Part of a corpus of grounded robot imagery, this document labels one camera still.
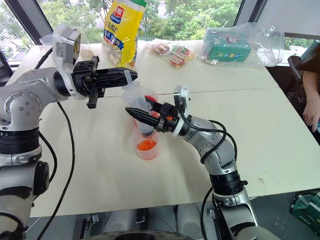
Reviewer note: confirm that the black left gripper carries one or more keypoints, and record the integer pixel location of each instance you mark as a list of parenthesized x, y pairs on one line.
[(83, 75)]

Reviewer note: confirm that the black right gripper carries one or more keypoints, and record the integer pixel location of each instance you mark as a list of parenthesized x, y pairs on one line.
[(168, 117)]

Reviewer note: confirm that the clear plastic measuring cup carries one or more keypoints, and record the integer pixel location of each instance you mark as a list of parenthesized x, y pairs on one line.
[(133, 98)]

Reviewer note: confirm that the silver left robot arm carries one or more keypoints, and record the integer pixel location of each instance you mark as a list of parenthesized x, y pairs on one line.
[(23, 100)]

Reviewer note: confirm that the dark rounded robot base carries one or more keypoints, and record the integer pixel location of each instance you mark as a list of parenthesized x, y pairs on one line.
[(140, 235)]

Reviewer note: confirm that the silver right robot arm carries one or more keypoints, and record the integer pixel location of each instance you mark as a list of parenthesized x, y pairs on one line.
[(220, 155)]

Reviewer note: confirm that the bystander bare forearm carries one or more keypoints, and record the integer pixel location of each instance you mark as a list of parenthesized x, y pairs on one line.
[(311, 86)]

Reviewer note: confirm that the bystander bare hand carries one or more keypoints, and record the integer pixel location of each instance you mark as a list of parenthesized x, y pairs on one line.
[(311, 117)]

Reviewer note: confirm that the small clear grain bag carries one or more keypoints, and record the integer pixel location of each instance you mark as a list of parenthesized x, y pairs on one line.
[(86, 53)]

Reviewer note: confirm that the yellow snack bag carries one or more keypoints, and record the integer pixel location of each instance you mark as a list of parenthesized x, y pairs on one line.
[(122, 32)]

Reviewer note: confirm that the clear bag of red packets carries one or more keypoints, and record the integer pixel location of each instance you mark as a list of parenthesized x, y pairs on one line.
[(175, 55)]

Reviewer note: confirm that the green box in plastic bag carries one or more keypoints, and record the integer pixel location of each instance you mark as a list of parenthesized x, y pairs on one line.
[(228, 47)]

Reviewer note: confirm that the dark chair back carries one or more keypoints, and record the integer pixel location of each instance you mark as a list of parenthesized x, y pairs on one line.
[(295, 66)]

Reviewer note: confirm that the green cardboard box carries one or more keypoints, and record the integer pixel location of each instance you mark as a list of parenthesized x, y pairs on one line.
[(308, 212)]

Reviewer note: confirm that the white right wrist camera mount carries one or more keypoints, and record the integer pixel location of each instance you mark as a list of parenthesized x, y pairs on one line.
[(182, 97)]

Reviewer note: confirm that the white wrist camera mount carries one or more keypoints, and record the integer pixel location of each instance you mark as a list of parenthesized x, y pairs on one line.
[(63, 42), (182, 97)]

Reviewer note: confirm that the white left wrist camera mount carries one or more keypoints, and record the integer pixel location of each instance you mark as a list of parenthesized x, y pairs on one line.
[(63, 42)]

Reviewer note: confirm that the dark window frame beam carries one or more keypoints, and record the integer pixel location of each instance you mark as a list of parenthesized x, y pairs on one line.
[(246, 11), (27, 17)]

